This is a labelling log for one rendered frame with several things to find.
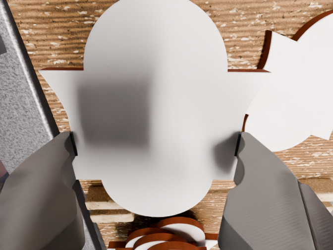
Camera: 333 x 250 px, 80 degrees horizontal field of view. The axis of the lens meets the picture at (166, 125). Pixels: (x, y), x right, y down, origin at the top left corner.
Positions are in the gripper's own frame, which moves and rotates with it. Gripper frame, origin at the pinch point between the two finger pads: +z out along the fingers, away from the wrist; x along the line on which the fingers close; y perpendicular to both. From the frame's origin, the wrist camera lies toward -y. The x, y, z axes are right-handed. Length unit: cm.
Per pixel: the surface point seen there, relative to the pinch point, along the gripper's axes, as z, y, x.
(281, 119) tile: 7.2, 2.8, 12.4
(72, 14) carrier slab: 7.4, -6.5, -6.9
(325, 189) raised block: 7.3, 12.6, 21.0
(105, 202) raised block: 6.7, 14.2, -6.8
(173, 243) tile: 3.7, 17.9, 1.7
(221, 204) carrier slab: 9.7, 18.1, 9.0
